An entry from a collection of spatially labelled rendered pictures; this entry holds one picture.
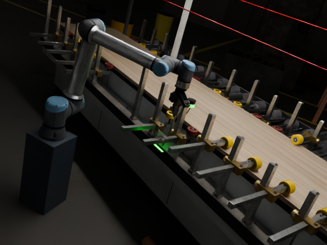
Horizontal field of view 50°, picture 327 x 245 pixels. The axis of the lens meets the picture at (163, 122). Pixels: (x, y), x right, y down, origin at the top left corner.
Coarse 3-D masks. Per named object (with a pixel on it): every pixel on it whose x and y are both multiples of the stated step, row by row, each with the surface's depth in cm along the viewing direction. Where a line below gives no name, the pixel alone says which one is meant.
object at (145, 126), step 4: (140, 124) 252; (144, 124) 254; (148, 124) 256; (152, 124) 258; (164, 124) 264; (168, 124) 266; (124, 128) 241; (128, 128) 244; (132, 128) 246; (136, 128) 248; (140, 128) 250; (144, 128) 253; (148, 128) 255; (152, 128) 258
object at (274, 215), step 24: (120, 96) 337; (144, 96) 306; (96, 120) 377; (168, 120) 282; (120, 144) 342; (144, 168) 314; (168, 192) 289; (240, 192) 230; (168, 216) 295; (192, 216) 268; (264, 216) 216; (288, 216) 203; (192, 240) 274; (216, 240) 250; (312, 240) 193
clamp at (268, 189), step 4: (256, 184) 192; (260, 184) 190; (256, 188) 192; (260, 188) 190; (264, 188) 188; (268, 188) 189; (268, 192) 186; (272, 192) 186; (268, 196) 186; (272, 196) 184; (276, 196) 186; (268, 200) 187; (272, 200) 185
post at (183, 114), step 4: (188, 100) 235; (184, 108) 235; (180, 112) 238; (184, 112) 237; (180, 116) 238; (184, 116) 239; (180, 120) 239; (176, 124) 242; (180, 124) 241; (176, 128) 242; (180, 128) 243; (176, 132) 243
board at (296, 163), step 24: (72, 24) 433; (96, 48) 368; (144, 48) 421; (120, 72) 324; (168, 96) 295; (192, 96) 311; (216, 96) 328; (192, 120) 263; (216, 120) 275; (240, 120) 289; (264, 144) 258; (288, 144) 269; (264, 168) 224; (288, 168) 233; (312, 168) 243; (312, 216) 188
